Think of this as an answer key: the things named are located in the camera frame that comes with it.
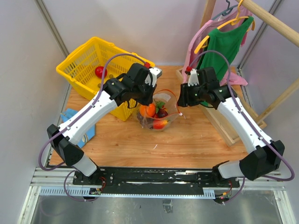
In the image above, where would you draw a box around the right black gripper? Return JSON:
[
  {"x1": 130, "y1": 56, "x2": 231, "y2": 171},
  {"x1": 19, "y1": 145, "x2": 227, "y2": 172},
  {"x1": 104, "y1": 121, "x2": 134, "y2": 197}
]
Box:
[{"x1": 177, "y1": 82, "x2": 206, "y2": 107}]

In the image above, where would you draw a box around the red lychee with leaves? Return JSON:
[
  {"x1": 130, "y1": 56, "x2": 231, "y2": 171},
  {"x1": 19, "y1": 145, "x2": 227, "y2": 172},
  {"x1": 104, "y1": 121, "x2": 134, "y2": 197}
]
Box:
[{"x1": 154, "y1": 100, "x2": 165, "y2": 114}]

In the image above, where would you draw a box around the dark mangosteen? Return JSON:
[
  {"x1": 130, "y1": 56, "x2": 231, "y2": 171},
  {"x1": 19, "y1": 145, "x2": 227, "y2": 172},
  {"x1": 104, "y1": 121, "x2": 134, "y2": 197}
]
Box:
[{"x1": 157, "y1": 108, "x2": 168, "y2": 119}]

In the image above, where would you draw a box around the orange persimmon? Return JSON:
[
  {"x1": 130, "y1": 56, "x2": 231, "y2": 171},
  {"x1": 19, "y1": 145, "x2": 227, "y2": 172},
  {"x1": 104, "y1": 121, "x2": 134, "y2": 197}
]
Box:
[{"x1": 139, "y1": 103, "x2": 156, "y2": 117}]

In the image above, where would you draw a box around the clear zip top bag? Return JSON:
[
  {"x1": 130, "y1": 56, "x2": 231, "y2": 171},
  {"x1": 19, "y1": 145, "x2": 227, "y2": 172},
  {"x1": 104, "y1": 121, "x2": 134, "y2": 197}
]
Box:
[{"x1": 133, "y1": 89, "x2": 182, "y2": 131}]

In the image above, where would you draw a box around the purple grape bunch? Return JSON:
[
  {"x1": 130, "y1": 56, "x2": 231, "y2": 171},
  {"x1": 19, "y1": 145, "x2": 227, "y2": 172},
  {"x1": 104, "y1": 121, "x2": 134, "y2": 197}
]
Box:
[{"x1": 136, "y1": 112, "x2": 147, "y2": 125}]

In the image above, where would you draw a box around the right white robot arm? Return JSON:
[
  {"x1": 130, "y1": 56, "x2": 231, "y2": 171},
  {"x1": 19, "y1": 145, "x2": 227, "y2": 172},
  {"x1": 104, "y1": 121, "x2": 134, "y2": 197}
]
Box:
[{"x1": 177, "y1": 67, "x2": 285, "y2": 187}]

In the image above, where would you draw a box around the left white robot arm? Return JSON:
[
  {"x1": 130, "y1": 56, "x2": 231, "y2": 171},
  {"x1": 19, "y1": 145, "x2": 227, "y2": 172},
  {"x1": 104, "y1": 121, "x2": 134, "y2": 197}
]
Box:
[{"x1": 47, "y1": 63, "x2": 162, "y2": 185}]

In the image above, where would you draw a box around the green tank top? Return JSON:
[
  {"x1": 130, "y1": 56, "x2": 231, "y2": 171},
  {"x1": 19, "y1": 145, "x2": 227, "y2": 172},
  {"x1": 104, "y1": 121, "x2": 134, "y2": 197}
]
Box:
[{"x1": 190, "y1": 16, "x2": 255, "y2": 82}]

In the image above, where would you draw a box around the yellow plastic basket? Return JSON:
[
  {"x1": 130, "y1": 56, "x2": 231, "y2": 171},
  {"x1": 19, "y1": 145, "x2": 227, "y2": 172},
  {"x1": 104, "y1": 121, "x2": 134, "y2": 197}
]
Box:
[{"x1": 55, "y1": 36, "x2": 156, "y2": 122}]

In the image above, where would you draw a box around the yellow clothes hanger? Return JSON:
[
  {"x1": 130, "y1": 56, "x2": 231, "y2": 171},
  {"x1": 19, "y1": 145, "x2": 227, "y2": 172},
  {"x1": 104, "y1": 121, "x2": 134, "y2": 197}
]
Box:
[{"x1": 195, "y1": 0, "x2": 256, "y2": 55}]

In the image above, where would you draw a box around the pink shirt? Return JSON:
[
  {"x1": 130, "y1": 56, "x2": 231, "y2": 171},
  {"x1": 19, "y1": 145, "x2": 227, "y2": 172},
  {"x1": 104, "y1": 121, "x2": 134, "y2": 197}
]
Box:
[{"x1": 181, "y1": 4, "x2": 253, "y2": 87}]

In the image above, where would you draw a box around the blue tissue box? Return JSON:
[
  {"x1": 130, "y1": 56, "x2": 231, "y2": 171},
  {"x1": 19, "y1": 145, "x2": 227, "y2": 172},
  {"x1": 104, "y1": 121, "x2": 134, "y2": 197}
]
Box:
[{"x1": 60, "y1": 107, "x2": 97, "y2": 149}]

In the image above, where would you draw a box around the grey clothes hanger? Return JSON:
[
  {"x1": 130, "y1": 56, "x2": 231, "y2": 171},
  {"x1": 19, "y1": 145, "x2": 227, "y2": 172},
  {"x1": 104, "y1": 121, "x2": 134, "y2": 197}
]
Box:
[{"x1": 212, "y1": 0, "x2": 235, "y2": 21}]

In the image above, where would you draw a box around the wooden clothes rack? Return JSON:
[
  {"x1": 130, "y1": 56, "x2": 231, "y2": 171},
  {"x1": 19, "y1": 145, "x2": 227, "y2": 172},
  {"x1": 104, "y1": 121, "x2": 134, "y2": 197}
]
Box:
[{"x1": 175, "y1": 0, "x2": 299, "y2": 147}]

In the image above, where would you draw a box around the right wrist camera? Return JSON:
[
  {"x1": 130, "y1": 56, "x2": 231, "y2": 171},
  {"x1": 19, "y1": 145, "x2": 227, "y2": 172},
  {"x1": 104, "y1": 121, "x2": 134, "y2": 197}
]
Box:
[{"x1": 188, "y1": 69, "x2": 199, "y2": 86}]

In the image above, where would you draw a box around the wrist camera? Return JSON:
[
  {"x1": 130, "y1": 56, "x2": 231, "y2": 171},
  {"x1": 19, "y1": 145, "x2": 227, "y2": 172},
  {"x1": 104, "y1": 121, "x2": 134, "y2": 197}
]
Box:
[
  {"x1": 188, "y1": 69, "x2": 199, "y2": 86},
  {"x1": 145, "y1": 67, "x2": 162, "y2": 87}
]

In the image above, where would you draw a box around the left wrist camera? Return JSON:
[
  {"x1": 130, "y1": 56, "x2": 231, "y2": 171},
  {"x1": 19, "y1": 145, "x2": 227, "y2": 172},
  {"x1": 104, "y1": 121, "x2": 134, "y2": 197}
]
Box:
[{"x1": 145, "y1": 67, "x2": 162, "y2": 87}]

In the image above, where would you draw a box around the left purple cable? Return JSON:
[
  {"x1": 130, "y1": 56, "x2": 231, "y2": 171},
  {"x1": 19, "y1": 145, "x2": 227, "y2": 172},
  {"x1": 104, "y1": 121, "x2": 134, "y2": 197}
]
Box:
[{"x1": 38, "y1": 53, "x2": 150, "y2": 202}]

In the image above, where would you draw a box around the purple cable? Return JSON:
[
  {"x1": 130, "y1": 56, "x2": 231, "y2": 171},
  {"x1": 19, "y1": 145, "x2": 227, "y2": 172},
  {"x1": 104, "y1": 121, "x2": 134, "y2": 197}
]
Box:
[
  {"x1": 38, "y1": 53, "x2": 150, "y2": 202},
  {"x1": 186, "y1": 50, "x2": 295, "y2": 205}
]

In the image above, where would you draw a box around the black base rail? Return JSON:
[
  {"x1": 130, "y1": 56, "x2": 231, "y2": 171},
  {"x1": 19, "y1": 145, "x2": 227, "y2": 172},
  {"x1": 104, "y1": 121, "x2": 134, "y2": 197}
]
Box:
[{"x1": 72, "y1": 167, "x2": 240, "y2": 196}]

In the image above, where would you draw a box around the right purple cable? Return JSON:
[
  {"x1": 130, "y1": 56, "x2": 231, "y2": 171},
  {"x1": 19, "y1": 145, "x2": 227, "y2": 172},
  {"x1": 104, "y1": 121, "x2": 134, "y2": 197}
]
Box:
[{"x1": 186, "y1": 50, "x2": 295, "y2": 205}]

